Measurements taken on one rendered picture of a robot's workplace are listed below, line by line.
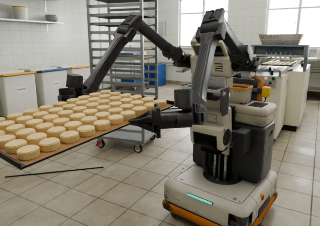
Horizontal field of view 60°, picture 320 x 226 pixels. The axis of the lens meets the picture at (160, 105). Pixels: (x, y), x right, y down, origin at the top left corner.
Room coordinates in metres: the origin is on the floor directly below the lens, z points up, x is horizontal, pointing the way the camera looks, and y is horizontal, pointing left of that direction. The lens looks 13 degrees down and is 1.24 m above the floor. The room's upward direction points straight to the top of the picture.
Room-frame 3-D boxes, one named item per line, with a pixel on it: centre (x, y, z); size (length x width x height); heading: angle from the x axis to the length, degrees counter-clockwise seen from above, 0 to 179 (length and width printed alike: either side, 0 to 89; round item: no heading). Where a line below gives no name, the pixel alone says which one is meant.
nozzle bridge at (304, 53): (3.96, -1.68, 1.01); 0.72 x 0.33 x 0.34; 59
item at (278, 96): (3.53, -1.42, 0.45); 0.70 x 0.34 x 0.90; 149
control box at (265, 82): (3.21, -1.24, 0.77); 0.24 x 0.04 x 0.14; 59
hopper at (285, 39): (3.96, -1.68, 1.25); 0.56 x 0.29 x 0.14; 59
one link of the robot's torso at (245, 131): (1.68, -0.40, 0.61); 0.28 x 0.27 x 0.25; 52
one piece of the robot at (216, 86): (1.62, -0.27, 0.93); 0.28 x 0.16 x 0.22; 52
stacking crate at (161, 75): (7.75, 0.15, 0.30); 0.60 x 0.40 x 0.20; 150
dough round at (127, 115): (0.89, 0.11, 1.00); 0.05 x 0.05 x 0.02
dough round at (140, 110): (0.94, 0.07, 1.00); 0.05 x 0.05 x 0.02
